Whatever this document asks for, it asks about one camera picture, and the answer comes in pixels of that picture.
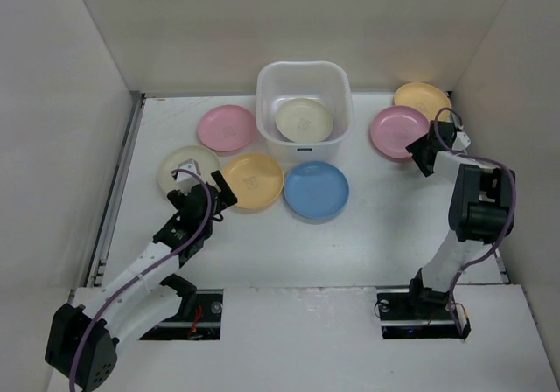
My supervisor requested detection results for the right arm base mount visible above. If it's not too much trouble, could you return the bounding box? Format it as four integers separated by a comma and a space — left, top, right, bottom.
374, 291, 472, 340

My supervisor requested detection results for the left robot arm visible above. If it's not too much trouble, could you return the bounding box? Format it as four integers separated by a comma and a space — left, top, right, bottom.
45, 171, 237, 391

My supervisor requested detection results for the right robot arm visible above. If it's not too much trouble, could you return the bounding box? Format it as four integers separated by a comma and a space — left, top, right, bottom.
405, 121, 517, 318

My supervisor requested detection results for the white plastic bin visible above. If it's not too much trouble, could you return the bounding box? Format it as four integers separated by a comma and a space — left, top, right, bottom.
255, 61, 354, 163

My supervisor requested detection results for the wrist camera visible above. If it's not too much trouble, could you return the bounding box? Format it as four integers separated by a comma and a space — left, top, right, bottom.
171, 158, 201, 194
452, 124, 472, 152

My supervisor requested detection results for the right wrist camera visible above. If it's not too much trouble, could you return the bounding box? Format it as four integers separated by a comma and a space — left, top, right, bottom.
452, 124, 472, 152

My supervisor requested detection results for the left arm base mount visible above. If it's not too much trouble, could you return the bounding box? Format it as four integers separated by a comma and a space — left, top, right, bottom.
140, 275, 224, 341

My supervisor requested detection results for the pink plate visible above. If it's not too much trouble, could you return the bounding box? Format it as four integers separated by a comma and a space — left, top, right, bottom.
369, 105, 430, 160
197, 104, 257, 152

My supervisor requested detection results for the left yellow plate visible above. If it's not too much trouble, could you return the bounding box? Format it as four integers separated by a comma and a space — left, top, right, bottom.
221, 152, 284, 210

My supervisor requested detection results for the right yellow plate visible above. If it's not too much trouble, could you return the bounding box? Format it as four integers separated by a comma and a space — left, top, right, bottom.
393, 82, 452, 121

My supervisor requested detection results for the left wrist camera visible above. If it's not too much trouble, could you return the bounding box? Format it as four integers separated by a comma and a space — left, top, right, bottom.
171, 158, 201, 194

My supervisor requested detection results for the cream plate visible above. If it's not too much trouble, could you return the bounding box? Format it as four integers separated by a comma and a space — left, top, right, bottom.
157, 145, 220, 195
275, 98, 334, 144

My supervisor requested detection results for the blue plate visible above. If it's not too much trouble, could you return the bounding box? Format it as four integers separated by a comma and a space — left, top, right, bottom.
283, 161, 350, 221

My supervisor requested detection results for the yellow plate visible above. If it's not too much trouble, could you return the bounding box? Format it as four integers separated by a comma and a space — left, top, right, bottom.
393, 82, 452, 121
221, 152, 284, 210

